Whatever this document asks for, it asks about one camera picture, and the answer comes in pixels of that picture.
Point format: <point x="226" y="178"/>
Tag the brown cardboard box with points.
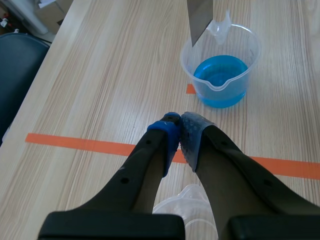
<point x="51" y="12"/>

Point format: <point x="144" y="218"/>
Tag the empty clear plastic beaker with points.
<point x="186" y="210"/>

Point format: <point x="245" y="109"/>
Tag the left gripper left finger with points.
<point x="140" y="180"/>

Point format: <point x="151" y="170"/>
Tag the dark blue chair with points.
<point x="17" y="80"/>

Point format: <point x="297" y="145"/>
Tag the clear beaker with blue liquid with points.
<point x="221" y="66"/>

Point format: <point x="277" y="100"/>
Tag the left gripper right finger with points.
<point x="232" y="180"/>

